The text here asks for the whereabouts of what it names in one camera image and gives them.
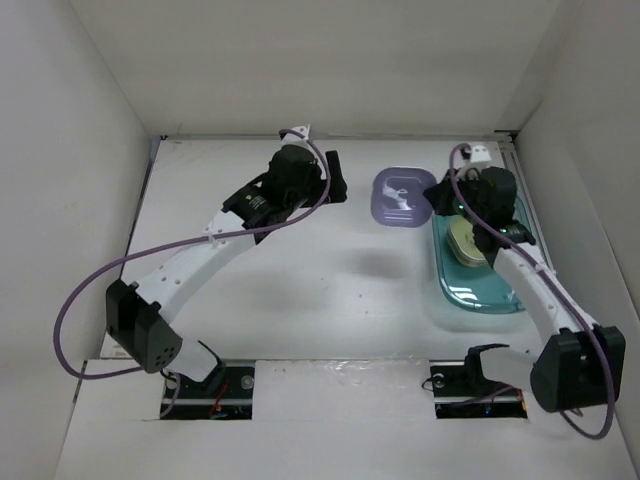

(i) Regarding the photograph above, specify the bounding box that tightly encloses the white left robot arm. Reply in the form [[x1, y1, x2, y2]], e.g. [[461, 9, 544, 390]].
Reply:
[[106, 144, 347, 397]]

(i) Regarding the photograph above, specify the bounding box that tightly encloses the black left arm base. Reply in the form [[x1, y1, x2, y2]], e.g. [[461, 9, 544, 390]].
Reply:
[[159, 360, 256, 421]]

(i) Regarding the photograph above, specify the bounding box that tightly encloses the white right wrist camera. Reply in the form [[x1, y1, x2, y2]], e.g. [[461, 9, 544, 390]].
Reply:
[[461, 144, 492, 169]]

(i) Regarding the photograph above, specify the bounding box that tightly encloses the green panda plate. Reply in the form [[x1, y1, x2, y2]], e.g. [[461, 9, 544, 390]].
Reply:
[[446, 216, 487, 268]]

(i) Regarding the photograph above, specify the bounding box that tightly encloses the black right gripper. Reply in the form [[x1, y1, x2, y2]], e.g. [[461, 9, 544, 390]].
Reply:
[[424, 167, 487, 226]]

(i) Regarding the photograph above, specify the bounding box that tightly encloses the teal plastic bin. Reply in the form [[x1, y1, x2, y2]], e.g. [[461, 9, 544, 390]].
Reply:
[[431, 215, 525, 314]]

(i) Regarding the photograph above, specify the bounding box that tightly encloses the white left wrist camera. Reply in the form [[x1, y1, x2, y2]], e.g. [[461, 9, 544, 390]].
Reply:
[[278, 125, 310, 147]]

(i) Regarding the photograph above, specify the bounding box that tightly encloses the purple panda plate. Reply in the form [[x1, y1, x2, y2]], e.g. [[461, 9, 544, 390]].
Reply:
[[370, 167, 437, 228]]

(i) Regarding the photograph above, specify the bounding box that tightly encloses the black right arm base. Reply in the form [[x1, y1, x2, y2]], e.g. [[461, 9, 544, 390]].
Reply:
[[421, 343, 528, 420]]

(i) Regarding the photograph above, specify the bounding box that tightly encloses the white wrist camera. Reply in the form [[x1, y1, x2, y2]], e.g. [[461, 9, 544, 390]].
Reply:
[[278, 125, 310, 147], [461, 144, 492, 169]]

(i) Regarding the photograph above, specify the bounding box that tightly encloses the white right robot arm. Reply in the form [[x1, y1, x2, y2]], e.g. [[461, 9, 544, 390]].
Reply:
[[424, 167, 626, 413]]

